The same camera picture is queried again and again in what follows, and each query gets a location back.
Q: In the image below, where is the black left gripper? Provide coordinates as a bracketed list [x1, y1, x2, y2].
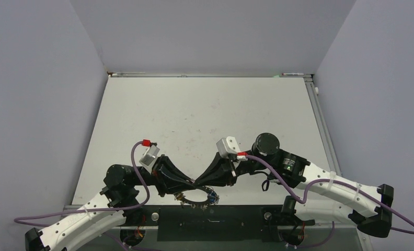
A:
[132, 154, 197, 196]

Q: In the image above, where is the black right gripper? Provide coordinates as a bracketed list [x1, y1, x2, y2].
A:
[195, 149, 272, 186]

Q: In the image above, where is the large metal keyring with rings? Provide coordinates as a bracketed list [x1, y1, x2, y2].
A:
[174, 186, 220, 210]

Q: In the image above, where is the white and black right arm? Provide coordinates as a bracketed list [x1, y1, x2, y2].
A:
[195, 132, 394, 238]

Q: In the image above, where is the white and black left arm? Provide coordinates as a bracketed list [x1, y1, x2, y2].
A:
[25, 155, 196, 250]

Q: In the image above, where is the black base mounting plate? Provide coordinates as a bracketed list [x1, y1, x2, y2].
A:
[120, 205, 315, 246]

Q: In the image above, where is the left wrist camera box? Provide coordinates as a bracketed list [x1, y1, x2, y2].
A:
[139, 145, 160, 172]

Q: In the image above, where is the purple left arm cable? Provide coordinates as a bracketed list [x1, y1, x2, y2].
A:
[14, 139, 159, 224]

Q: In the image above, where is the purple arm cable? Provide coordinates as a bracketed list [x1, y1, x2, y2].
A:
[14, 139, 159, 224]
[237, 152, 414, 236]

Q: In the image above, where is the aluminium table frame rail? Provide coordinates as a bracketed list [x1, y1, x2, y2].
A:
[304, 75, 342, 176]

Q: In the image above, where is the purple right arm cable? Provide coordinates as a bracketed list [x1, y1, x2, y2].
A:
[237, 152, 414, 236]

